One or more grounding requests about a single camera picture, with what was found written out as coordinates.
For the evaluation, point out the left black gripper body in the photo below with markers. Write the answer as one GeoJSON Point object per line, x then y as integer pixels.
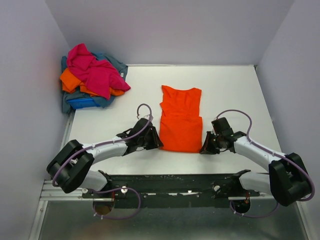
{"type": "Point", "coordinates": [143, 142]}

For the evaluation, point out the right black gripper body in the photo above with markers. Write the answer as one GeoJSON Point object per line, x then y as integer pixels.
{"type": "Point", "coordinates": [215, 140]}

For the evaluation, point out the orange t shirt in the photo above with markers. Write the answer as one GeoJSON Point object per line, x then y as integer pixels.
{"type": "Point", "coordinates": [181, 126]}
{"type": "Point", "coordinates": [71, 83]}

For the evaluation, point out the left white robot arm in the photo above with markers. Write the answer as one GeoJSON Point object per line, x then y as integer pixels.
{"type": "Point", "coordinates": [70, 168]}

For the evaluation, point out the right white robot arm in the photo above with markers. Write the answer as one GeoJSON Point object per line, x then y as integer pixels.
{"type": "Point", "coordinates": [286, 179]}

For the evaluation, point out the magenta t shirt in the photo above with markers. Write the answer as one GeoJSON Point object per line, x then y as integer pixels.
{"type": "Point", "coordinates": [98, 76]}

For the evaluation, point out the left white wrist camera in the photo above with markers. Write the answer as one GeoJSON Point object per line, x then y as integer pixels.
{"type": "Point", "coordinates": [148, 117]}

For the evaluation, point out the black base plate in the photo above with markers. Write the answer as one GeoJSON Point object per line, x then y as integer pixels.
{"type": "Point", "coordinates": [171, 191]}

